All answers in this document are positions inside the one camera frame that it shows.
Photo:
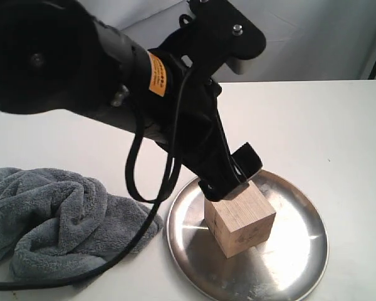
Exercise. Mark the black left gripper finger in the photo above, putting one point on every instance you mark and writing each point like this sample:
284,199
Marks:
216,185
246,162

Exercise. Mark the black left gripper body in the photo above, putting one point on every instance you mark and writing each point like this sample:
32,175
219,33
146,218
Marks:
184,106

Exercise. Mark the light wooden cube block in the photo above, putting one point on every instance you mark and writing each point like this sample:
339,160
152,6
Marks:
240,223

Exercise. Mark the grey terry towel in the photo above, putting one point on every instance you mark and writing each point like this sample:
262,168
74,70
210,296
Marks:
59,228

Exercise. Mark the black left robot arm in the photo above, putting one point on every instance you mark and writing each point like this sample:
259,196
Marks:
56,55

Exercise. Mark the round stainless steel plate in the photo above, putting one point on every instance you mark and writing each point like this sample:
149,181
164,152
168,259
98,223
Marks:
288,266

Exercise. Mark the grey backdrop cloth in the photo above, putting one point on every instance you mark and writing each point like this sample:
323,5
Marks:
306,40

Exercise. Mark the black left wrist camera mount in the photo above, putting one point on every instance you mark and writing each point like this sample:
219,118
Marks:
218,34

